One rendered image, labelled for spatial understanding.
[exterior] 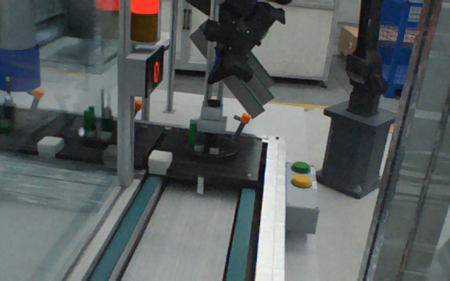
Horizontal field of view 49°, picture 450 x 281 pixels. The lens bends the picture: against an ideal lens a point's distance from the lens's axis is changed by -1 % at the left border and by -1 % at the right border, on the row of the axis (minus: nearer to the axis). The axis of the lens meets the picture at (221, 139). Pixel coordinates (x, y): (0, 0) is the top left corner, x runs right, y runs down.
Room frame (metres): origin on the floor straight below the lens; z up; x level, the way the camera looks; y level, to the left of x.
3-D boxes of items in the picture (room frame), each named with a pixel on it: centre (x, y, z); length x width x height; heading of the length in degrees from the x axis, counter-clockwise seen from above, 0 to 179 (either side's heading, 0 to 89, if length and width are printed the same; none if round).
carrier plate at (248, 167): (1.08, 0.02, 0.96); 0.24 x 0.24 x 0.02; 85
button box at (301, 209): (0.97, -0.18, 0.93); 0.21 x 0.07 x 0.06; 175
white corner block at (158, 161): (0.99, 0.13, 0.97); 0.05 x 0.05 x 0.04; 85
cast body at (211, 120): (1.08, 0.03, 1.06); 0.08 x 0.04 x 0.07; 85
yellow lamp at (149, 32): (0.90, 0.16, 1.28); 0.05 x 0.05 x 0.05
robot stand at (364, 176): (1.21, -0.35, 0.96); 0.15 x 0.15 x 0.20; 48
